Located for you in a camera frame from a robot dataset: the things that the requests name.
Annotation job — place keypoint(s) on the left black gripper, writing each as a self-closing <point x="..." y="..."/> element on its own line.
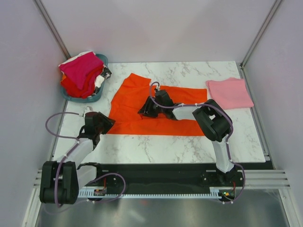
<point x="108" y="122"/>

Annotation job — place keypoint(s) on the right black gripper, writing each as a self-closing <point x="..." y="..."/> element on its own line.
<point x="147" y="109"/>

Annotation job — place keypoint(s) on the orange t shirt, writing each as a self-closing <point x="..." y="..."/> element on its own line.
<point x="127" y="109"/>

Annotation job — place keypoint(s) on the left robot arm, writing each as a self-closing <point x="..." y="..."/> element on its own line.
<point x="62" y="179"/>

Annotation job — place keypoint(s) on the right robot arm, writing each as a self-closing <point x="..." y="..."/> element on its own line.
<point x="213" y="121"/>

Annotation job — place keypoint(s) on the red t shirt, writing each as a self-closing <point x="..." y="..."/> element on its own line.
<point x="88" y="87"/>

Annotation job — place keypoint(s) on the black white patterned t shirt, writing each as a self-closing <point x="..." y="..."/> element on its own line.
<point x="105" y="74"/>

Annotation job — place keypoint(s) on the magenta t shirt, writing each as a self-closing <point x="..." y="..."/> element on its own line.
<point x="80" y="66"/>

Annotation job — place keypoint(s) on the pink folded t shirt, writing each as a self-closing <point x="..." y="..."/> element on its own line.
<point x="230" y="93"/>

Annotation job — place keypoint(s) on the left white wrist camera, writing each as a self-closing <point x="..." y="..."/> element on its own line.
<point x="86" y="110"/>

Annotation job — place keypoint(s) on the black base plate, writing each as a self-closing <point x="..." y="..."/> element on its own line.
<point x="162" y="177"/>

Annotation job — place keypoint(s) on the white slotted cable duct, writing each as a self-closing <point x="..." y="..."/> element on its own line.
<point x="205" y="193"/>

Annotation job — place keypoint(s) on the aluminium frame rail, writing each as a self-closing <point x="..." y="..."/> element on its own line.
<point x="254" y="179"/>

